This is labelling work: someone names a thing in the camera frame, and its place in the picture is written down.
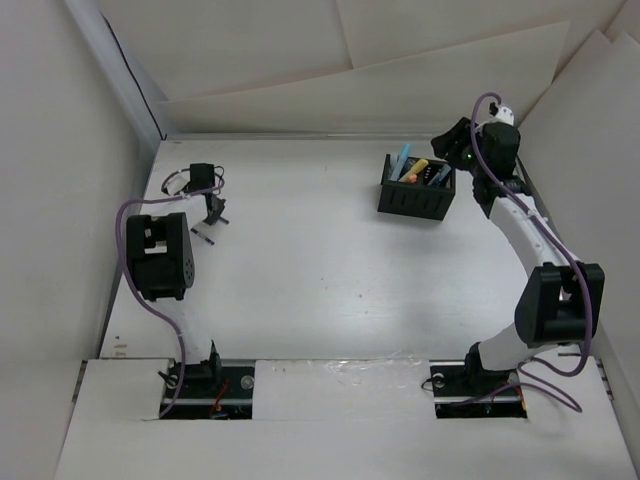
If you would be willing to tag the black slotted organizer container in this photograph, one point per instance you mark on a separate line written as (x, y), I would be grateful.
(418, 200)

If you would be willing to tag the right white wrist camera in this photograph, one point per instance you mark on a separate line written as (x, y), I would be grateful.
(501, 113)

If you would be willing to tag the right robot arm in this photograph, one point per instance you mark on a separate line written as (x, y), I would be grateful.
(486, 189)

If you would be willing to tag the aluminium rail right side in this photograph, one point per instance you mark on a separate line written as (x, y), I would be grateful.
(535, 200)

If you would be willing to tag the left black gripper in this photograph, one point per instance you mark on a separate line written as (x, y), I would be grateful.
(221, 203)

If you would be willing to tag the yellow cap highlighter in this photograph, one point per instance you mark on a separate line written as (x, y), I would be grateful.
(418, 167)

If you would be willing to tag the light blue gel pen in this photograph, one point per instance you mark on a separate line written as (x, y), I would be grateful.
(443, 175)

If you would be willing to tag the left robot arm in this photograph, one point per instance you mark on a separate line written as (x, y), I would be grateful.
(153, 239)

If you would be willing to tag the orange cap highlighter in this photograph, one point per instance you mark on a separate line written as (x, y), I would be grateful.
(409, 178)

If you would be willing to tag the green cap highlighter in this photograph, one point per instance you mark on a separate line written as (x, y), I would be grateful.
(392, 163)

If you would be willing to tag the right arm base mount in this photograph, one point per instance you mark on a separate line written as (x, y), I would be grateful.
(463, 389)

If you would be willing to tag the blue cap highlighter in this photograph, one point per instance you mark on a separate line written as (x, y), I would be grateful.
(404, 163)

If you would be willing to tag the purple gel pen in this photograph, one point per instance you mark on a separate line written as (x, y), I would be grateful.
(203, 237)

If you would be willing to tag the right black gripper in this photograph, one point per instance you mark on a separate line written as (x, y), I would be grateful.
(445, 142)

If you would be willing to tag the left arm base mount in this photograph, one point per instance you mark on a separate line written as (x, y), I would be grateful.
(214, 389)

